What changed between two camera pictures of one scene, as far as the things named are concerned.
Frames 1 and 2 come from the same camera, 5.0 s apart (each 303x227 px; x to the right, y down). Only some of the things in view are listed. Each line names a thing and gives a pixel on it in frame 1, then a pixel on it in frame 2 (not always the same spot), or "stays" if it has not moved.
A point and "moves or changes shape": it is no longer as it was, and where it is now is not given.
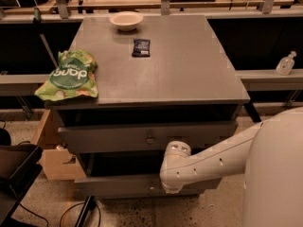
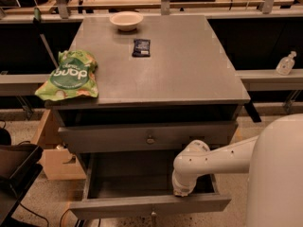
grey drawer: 130,174 moves or changes shape
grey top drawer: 136,138 stays
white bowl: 126,20 stays
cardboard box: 58,163 stays
